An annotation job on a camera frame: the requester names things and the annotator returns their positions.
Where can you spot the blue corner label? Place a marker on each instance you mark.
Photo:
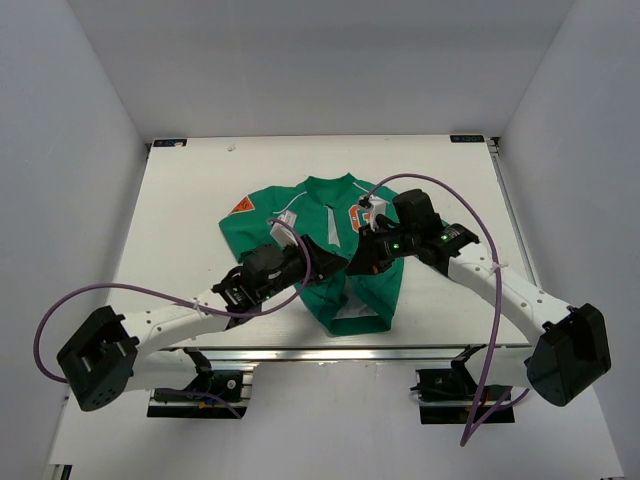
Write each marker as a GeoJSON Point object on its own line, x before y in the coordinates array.
{"type": "Point", "coordinates": [169, 143]}
{"type": "Point", "coordinates": [466, 138]}

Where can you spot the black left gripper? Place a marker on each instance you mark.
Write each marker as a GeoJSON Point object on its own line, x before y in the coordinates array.
{"type": "Point", "coordinates": [324, 262]}

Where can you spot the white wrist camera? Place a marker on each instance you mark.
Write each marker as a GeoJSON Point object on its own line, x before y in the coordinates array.
{"type": "Point", "coordinates": [373, 206]}
{"type": "Point", "coordinates": [282, 231]}

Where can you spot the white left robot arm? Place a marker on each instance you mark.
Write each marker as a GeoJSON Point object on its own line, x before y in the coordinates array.
{"type": "Point", "coordinates": [112, 353]}

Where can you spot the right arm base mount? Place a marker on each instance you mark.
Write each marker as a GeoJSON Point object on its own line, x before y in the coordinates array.
{"type": "Point", "coordinates": [445, 394]}

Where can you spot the blue right corner label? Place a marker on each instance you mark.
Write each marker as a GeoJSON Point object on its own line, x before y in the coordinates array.
{"type": "Point", "coordinates": [466, 138]}

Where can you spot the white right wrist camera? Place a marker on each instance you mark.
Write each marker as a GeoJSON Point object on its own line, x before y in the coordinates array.
{"type": "Point", "coordinates": [373, 206]}

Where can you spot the blue left corner label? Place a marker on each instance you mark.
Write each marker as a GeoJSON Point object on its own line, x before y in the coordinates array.
{"type": "Point", "coordinates": [169, 143]}

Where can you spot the aluminium right side rail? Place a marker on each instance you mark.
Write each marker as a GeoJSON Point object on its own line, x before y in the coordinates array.
{"type": "Point", "coordinates": [494, 152]}

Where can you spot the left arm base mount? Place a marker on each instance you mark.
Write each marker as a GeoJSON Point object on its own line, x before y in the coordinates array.
{"type": "Point", "coordinates": [218, 390]}

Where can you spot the aluminium table edge rail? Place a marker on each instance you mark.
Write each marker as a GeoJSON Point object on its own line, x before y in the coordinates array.
{"type": "Point", "coordinates": [322, 355]}

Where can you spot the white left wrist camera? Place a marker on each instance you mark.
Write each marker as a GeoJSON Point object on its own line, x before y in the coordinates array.
{"type": "Point", "coordinates": [282, 231]}

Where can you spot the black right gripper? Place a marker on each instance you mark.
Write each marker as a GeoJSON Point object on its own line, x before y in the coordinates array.
{"type": "Point", "coordinates": [367, 259]}

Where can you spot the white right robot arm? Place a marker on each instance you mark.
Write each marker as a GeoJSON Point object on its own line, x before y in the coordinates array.
{"type": "Point", "coordinates": [568, 347]}

